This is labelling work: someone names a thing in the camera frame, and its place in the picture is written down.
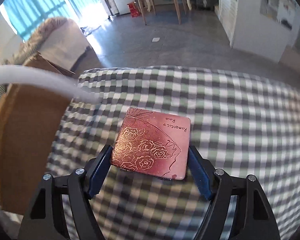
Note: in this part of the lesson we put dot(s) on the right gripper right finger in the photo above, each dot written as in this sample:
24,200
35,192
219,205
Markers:
253,217

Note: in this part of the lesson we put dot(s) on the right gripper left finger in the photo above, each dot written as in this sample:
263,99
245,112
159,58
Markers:
45,218

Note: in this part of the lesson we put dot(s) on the brown cardboard box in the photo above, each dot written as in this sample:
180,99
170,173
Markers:
29,120

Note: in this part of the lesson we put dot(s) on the white louvered wardrobe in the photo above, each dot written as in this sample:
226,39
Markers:
226,11

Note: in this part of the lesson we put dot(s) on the blue curtains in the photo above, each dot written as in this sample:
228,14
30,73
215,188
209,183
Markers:
26,15

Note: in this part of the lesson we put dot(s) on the red bag on floor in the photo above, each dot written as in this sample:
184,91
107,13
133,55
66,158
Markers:
134,9

